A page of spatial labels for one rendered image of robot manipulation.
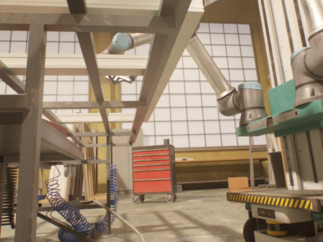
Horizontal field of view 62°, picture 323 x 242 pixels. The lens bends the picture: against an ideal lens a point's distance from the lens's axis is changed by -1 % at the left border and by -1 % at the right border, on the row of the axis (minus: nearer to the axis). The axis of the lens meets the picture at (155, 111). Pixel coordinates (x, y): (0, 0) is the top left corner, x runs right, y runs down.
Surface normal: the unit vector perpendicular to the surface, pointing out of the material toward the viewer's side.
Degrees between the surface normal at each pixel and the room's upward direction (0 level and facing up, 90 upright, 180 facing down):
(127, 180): 90
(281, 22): 90
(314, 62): 111
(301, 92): 70
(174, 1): 180
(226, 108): 125
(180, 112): 90
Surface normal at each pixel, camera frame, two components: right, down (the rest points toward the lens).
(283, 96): -0.96, -0.02
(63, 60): 0.13, -0.25
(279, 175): -0.84, -0.02
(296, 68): -1.00, 0.04
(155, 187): -0.24, -0.22
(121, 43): 0.35, -0.20
